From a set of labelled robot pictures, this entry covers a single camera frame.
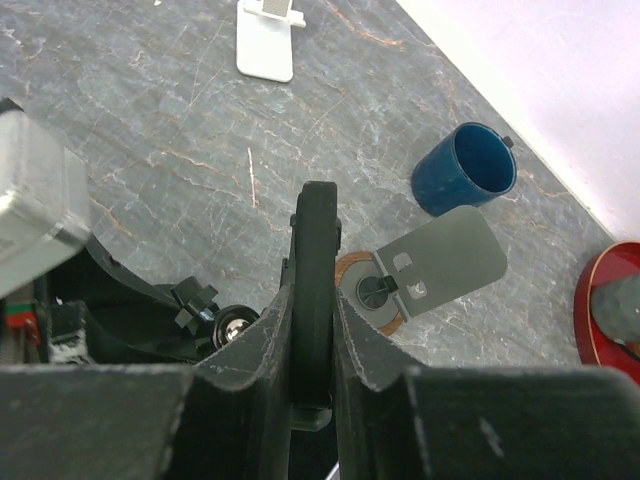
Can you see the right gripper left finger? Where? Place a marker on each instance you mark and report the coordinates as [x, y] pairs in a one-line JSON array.
[[227, 418]]

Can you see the grey mug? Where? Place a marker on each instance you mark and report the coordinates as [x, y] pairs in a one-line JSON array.
[[615, 310]]

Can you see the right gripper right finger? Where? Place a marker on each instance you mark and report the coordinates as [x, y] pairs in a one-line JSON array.
[[397, 418]]

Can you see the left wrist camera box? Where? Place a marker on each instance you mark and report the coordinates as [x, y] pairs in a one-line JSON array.
[[45, 208]]

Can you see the dark blue mug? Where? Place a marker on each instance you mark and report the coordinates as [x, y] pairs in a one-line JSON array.
[[472, 165]]

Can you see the round wooden base stand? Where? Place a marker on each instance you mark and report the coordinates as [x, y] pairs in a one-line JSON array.
[[447, 258]]

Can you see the white folding phone stand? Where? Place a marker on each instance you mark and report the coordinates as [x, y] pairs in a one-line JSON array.
[[263, 38]]

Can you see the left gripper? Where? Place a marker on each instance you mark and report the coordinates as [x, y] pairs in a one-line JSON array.
[[91, 309]]

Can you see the red round tray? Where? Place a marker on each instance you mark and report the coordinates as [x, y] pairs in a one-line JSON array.
[[617, 261]]

